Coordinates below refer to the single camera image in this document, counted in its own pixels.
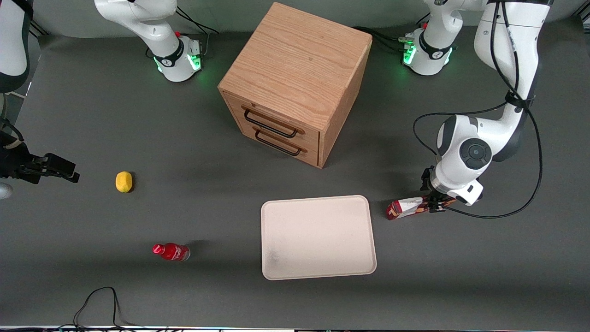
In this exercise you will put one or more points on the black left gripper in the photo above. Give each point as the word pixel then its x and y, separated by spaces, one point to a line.
pixel 435 198

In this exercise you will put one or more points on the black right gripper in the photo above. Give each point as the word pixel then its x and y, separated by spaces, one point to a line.
pixel 17 162

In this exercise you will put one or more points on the red cookie box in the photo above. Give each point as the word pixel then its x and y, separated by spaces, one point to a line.
pixel 408 207

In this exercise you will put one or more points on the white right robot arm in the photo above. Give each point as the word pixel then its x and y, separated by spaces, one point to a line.
pixel 138 18

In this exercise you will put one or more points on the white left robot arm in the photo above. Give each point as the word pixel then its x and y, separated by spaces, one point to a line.
pixel 511 46

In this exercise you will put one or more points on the beige rectangular tray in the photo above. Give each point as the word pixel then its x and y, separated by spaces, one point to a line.
pixel 318 237

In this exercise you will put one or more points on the yellow lemon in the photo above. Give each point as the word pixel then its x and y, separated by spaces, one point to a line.
pixel 123 181

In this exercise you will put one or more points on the red cola bottle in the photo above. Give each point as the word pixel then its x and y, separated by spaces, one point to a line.
pixel 173 252

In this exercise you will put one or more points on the wooden drawer front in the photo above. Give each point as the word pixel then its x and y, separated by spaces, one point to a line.
pixel 286 148
pixel 276 117

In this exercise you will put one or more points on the wooden drawer cabinet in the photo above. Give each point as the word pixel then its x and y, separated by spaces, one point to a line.
pixel 295 60

